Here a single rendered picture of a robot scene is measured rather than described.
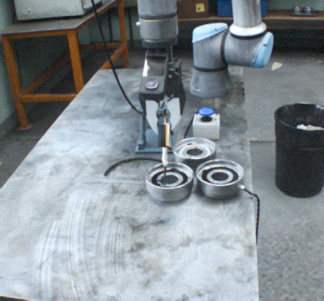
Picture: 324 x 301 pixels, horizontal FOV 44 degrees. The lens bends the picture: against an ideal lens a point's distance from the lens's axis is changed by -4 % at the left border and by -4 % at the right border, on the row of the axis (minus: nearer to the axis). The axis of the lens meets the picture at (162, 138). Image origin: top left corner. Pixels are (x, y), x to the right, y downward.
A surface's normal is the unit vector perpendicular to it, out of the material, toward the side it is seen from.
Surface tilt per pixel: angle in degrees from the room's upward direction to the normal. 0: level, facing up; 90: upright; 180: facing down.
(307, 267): 0
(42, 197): 0
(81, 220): 0
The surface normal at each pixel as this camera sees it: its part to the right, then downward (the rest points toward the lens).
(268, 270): -0.07, -0.88
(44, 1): -0.15, 0.48
